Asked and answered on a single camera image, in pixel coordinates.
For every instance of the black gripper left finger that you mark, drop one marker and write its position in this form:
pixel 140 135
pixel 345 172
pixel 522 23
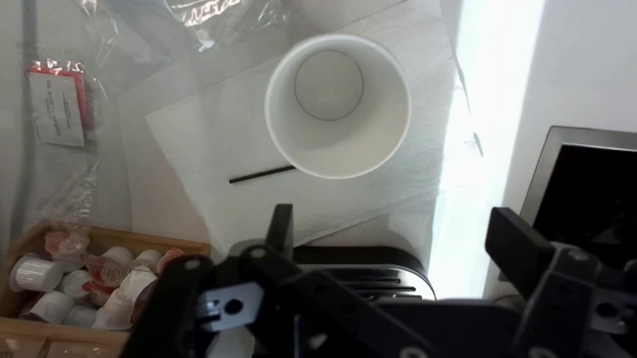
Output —
pixel 299 292

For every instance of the steel framed counter waste opening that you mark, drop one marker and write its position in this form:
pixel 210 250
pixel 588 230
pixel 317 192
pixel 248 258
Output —
pixel 590 192

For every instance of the small white creamer cup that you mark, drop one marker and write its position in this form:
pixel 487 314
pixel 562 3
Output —
pixel 78 284
pixel 112 312
pixel 138 282
pixel 37 274
pixel 53 308
pixel 116 258

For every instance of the red white packet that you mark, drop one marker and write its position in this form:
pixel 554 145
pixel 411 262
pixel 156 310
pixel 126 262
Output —
pixel 61 107

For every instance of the black silver coffee machine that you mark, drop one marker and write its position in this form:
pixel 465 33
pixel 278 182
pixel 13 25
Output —
pixel 371 270

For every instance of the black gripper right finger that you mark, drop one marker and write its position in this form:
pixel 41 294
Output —
pixel 558 280

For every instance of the small pink creamer cup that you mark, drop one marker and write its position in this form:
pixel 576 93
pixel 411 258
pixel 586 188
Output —
pixel 66 244

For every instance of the black stir stick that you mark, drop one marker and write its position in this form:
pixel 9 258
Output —
pixel 262 174

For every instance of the clear plastic bag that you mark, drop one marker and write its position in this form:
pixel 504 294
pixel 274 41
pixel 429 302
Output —
pixel 132 27
pixel 212 141

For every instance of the wooden condiment organizer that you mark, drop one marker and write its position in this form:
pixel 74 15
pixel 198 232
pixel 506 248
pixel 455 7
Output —
pixel 132 236

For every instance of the printed white paper cup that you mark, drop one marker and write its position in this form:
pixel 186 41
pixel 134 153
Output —
pixel 339 107

